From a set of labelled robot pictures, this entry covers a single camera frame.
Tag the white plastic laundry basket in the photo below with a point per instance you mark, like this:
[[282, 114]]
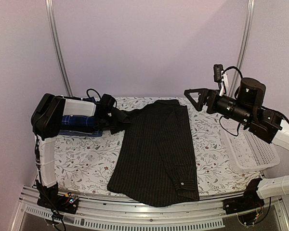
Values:
[[247, 153]]

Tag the aluminium front rail frame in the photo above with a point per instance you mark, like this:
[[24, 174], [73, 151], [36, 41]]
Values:
[[114, 213]]

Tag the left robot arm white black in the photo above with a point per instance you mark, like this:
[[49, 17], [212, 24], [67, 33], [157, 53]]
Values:
[[46, 123]]

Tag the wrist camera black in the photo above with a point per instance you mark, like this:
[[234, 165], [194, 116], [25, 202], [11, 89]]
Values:
[[108, 102], [221, 78]]

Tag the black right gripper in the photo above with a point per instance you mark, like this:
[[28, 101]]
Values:
[[198, 105]]

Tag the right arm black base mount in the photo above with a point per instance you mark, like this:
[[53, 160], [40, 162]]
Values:
[[249, 200]]

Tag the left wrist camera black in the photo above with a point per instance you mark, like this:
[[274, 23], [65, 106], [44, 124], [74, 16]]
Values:
[[108, 102]]

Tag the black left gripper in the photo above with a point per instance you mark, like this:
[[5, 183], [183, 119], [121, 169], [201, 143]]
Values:
[[113, 124]]

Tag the floral white tablecloth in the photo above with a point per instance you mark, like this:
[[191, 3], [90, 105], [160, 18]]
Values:
[[85, 164]]

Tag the blue plaid folded shirt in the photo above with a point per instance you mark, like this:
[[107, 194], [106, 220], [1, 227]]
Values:
[[79, 113]]

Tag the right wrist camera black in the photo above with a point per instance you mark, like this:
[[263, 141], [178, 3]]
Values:
[[221, 78]]

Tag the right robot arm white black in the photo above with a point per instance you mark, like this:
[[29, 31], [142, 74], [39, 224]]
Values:
[[247, 109]]

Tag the aluminium frame post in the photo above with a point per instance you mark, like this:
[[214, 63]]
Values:
[[246, 33], [57, 47]]

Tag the right aluminium frame post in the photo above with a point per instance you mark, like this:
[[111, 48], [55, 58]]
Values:
[[246, 33]]

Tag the left aluminium frame post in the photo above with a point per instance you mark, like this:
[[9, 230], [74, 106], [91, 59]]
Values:
[[57, 47]]

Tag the black pinstriped long sleeve shirt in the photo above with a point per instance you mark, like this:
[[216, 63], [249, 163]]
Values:
[[156, 164]]

